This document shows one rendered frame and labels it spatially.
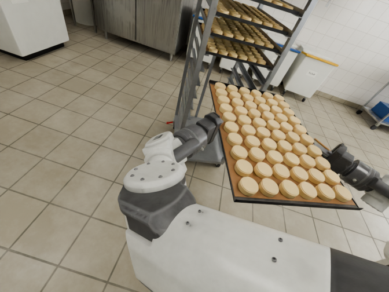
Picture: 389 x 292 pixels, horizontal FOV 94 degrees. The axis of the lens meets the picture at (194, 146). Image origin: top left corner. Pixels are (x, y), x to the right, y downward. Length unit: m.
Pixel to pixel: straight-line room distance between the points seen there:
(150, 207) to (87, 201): 1.41
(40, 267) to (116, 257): 0.39
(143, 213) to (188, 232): 0.05
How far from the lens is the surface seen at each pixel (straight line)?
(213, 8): 1.05
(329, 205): 0.64
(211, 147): 1.81
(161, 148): 0.41
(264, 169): 0.56
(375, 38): 4.74
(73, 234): 1.51
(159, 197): 0.20
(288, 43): 1.21
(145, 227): 0.18
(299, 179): 0.63
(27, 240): 1.59
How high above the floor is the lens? 1.38
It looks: 45 degrees down
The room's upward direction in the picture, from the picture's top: 19 degrees clockwise
